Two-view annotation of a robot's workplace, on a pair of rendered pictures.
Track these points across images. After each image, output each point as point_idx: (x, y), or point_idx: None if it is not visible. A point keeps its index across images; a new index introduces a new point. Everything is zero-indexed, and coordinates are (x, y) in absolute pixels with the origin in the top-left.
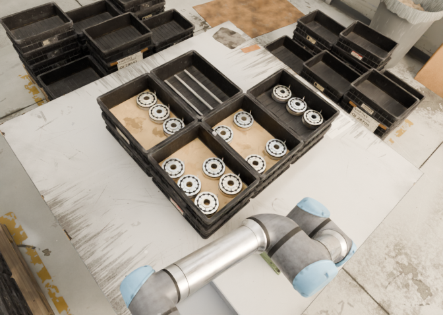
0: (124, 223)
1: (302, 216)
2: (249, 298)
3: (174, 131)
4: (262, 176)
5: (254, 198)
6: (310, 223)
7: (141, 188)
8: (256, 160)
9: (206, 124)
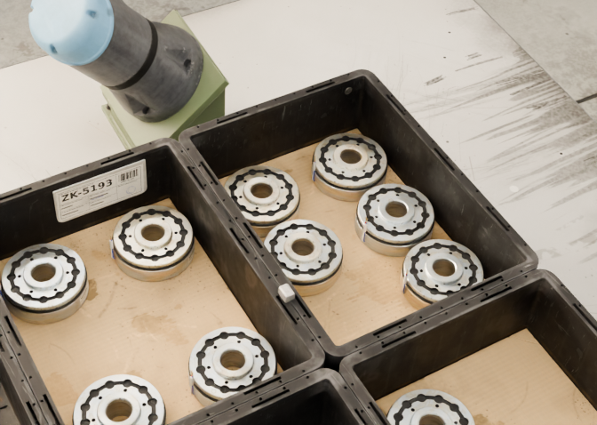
0: (578, 260)
1: (117, 3)
2: (268, 65)
3: (430, 400)
4: (169, 139)
5: None
6: None
7: None
8: (146, 240)
9: (307, 338)
